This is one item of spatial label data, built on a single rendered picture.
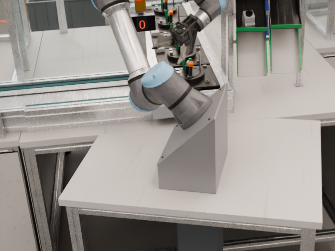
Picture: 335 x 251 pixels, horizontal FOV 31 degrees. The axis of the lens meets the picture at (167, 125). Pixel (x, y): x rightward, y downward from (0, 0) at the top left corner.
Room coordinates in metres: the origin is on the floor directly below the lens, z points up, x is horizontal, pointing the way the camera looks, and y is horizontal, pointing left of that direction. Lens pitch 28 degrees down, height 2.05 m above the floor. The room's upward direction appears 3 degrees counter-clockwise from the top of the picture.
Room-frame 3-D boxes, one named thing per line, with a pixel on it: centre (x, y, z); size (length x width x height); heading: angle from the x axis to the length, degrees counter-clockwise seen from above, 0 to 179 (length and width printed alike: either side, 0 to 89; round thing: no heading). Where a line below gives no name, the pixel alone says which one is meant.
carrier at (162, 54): (2.72, -0.09, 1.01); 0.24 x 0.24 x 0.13; 5
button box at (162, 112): (2.24, -0.04, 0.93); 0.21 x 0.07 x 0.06; 95
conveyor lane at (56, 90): (2.46, 0.19, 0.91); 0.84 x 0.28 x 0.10; 95
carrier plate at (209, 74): (2.46, -0.11, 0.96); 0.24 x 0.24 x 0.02; 5
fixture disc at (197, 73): (2.46, -0.11, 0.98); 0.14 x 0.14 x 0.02
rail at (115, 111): (2.29, 0.15, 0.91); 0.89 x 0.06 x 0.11; 95
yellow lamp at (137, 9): (2.57, 0.09, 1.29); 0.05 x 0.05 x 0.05
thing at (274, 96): (2.91, -0.07, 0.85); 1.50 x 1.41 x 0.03; 95
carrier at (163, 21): (3.21, -0.05, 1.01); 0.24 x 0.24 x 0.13; 5
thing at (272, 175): (1.95, -0.12, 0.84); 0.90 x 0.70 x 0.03; 76
